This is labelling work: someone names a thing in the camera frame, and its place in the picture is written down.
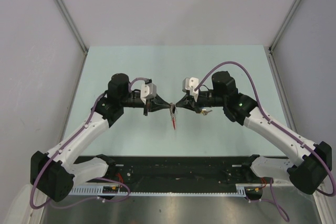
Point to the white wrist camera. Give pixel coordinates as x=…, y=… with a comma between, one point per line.
x=148, y=91
x=189, y=86

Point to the grey slotted cable duct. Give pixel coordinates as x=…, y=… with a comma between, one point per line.
x=180, y=190

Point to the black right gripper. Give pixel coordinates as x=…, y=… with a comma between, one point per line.
x=188, y=102

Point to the yellow tag with silver key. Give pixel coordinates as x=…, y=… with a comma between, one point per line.
x=206, y=112

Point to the aluminium rail right side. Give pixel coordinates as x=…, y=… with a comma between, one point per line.
x=281, y=91

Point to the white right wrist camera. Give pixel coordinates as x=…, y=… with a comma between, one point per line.
x=189, y=86

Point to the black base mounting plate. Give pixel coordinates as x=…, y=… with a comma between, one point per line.
x=228, y=169

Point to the red-handled metal keyring holder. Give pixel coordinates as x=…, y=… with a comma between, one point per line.
x=173, y=112

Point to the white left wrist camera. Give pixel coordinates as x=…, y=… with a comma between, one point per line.
x=148, y=91

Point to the aluminium corner post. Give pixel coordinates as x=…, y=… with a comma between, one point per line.
x=71, y=25
x=288, y=17

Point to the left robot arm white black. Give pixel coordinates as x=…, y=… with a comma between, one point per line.
x=55, y=172

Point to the aluminium corner post right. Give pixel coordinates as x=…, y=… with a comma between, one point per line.
x=288, y=17

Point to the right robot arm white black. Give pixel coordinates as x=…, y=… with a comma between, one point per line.
x=306, y=164

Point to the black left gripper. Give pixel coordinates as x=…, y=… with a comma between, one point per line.
x=150, y=105

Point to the aluminium corner post left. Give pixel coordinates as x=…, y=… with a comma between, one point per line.
x=71, y=25

